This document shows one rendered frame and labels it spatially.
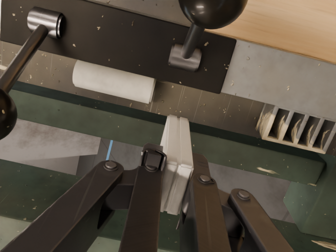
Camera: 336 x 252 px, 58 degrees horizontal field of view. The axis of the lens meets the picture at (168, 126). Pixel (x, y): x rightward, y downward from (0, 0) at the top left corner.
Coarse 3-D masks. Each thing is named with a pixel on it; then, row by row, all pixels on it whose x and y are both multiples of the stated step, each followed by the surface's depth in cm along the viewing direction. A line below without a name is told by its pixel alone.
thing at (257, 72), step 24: (0, 0) 26; (240, 48) 27; (264, 48) 27; (240, 72) 28; (264, 72) 28; (288, 72) 28; (312, 72) 28; (240, 96) 29; (264, 96) 29; (288, 96) 29; (312, 96) 29
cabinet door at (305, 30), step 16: (256, 0) 28; (272, 0) 27; (288, 0) 27; (304, 0) 27; (320, 0) 27; (240, 16) 28; (256, 16) 28; (272, 16) 28; (288, 16) 28; (304, 16) 28; (320, 16) 28; (224, 32) 29; (240, 32) 29; (256, 32) 29; (272, 32) 28; (288, 32) 28; (304, 32) 28; (320, 32) 28; (288, 48) 29; (304, 48) 29; (320, 48) 29
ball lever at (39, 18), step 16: (32, 16) 25; (48, 16) 25; (32, 32) 24; (48, 32) 25; (32, 48) 23; (16, 64) 22; (0, 80) 20; (16, 80) 22; (0, 96) 19; (0, 112) 18; (16, 112) 20; (0, 128) 18
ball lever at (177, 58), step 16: (192, 0) 15; (208, 0) 15; (224, 0) 15; (240, 0) 15; (192, 16) 16; (208, 16) 15; (224, 16) 15; (192, 32) 20; (176, 48) 25; (192, 48) 23; (176, 64) 26; (192, 64) 26
